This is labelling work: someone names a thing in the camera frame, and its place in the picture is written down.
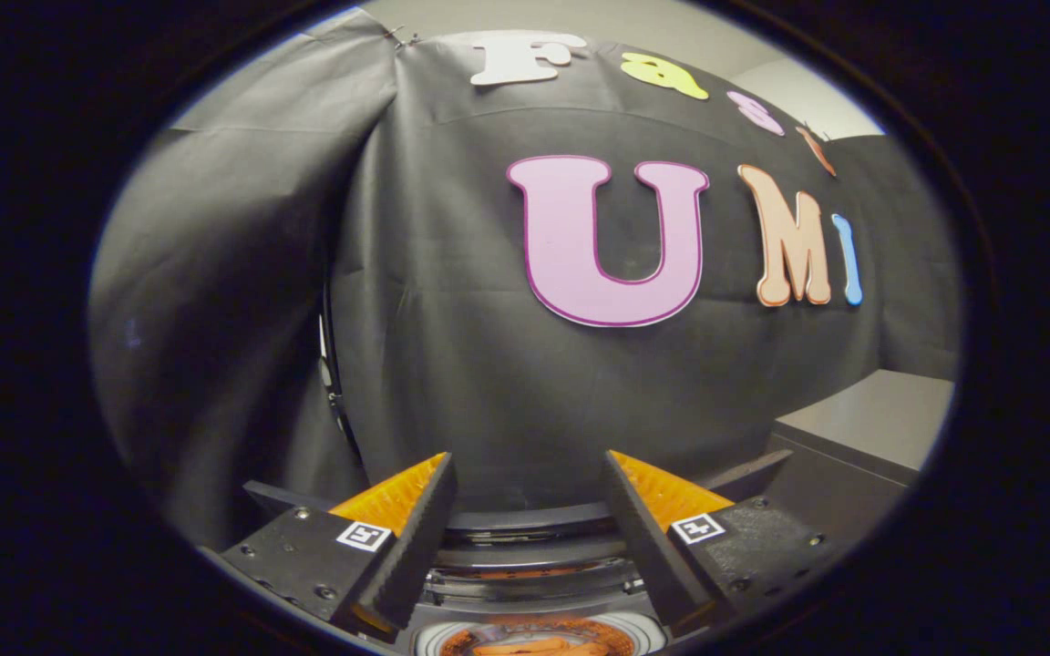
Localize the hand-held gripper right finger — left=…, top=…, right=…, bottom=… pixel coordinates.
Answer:
left=602, top=449, right=854, bottom=634

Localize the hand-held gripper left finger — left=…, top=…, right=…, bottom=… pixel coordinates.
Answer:
left=220, top=452, right=458, bottom=639

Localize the orange shirt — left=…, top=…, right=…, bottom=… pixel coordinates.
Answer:
left=441, top=621, right=640, bottom=656

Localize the backdrop stand pole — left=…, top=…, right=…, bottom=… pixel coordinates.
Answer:
left=318, top=282, right=366, bottom=466

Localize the black backdrop cloth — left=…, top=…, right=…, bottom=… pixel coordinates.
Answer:
left=87, top=9, right=962, bottom=548

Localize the grey beige cabinet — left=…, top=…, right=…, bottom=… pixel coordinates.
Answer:
left=767, top=369, right=956, bottom=548

